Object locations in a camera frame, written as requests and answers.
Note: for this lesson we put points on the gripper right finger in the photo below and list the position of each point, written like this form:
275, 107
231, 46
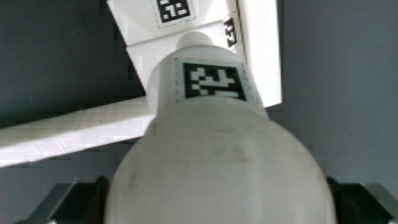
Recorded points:
366, 205

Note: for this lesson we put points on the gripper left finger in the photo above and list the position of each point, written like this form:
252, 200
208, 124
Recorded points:
73, 204

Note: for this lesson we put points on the white lamp bulb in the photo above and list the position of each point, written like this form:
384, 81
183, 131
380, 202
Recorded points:
217, 170

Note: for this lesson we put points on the white square lamp base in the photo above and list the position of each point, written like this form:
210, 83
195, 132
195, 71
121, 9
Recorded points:
234, 24

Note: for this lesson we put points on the white front fence bar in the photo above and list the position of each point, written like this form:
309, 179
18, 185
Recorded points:
73, 132

